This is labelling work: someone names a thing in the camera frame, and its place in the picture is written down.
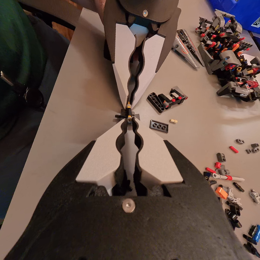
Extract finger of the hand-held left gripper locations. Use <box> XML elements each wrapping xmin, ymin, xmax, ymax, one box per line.
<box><xmin>112</xmin><ymin>23</ymin><xmax>136</xmax><ymax>109</ymax></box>
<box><xmin>130</xmin><ymin>33</ymin><xmax>167</xmax><ymax>109</ymax></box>

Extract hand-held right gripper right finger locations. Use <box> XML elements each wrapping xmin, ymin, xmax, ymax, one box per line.
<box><xmin>132</xmin><ymin>118</ymin><xmax>184</xmax><ymax>196</ymax></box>

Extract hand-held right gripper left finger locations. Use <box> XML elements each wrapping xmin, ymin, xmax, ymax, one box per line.
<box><xmin>76</xmin><ymin>119</ymin><xmax>130</xmax><ymax>196</ymax></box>

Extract black grey lego assembly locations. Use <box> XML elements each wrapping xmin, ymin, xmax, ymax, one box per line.
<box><xmin>158</xmin><ymin>86</ymin><xmax>188</xmax><ymax>110</ymax></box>

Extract yellow axle lego assembly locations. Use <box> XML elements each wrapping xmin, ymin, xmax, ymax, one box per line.
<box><xmin>115</xmin><ymin>103</ymin><xmax>141</xmax><ymax>124</ymax></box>

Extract pile of lego pieces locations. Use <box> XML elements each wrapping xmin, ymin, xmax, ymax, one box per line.
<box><xmin>203</xmin><ymin>152</ymin><xmax>260</xmax><ymax>259</ymax></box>

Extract black flat lego plate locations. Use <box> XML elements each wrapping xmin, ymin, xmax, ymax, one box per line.
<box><xmin>149</xmin><ymin>119</ymin><xmax>169</xmax><ymax>133</ymax></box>

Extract silver lego body panel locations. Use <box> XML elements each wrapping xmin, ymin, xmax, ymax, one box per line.
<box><xmin>172</xmin><ymin>29</ymin><xmax>205</xmax><ymax>69</ymax></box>

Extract black curved lego beam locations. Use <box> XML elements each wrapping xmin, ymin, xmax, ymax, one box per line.
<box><xmin>147</xmin><ymin>92</ymin><xmax>165</xmax><ymax>113</ymax></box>

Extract partly built lego car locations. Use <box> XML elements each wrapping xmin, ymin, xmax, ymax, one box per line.
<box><xmin>195</xmin><ymin>9</ymin><xmax>260</xmax><ymax>102</ymax></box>

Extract brown office chair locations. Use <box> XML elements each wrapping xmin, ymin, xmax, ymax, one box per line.
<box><xmin>19</xmin><ymin>0</ymin><xmax>82</xmax><ymax>39</ymax></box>

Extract person's legs blue pants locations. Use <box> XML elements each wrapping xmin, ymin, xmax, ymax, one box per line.
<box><xmin>0</xmin><ymin>15</ymin><xmax>71</xmax><ymax>226</ymax></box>

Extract black badge reel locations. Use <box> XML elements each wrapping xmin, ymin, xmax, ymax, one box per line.
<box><xmin>19</xmin><ymin>81</ymin><xmax>46</xmax><ymax>109</ymax></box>

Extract white rounded board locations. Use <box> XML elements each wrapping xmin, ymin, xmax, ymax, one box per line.
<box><xmin>241</xmin><ymin>53</ymin><xmax>260</xmax><ymax>68</ymax></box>

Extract blue plastic bin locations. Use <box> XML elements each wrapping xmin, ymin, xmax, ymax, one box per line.
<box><xmin>207</xmin><ymin>0</ymin><xmax>260</xmax><ymax>31</ymax></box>

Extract person's torso green shirt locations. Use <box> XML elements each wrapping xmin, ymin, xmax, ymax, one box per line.
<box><xmin>0</xmin><ymin>0</ymin><xmax>48</xmax><ymax>140</ymax></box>

